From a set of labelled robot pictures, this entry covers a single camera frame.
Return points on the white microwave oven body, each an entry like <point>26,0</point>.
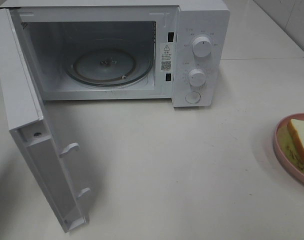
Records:
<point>53,27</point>

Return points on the round white door button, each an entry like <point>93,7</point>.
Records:
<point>193,97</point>

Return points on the glass microwave turntable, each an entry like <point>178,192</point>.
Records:
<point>110,62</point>

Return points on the white timer knob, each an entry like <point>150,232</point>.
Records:
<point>196,77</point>

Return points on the pink round plate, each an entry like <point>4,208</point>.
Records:
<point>280,155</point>

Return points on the white warning label sticker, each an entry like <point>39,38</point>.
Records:
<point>166,56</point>

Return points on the white microwave door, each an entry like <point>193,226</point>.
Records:
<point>29,124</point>

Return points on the upper white power knob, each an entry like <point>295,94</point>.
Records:
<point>201,46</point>

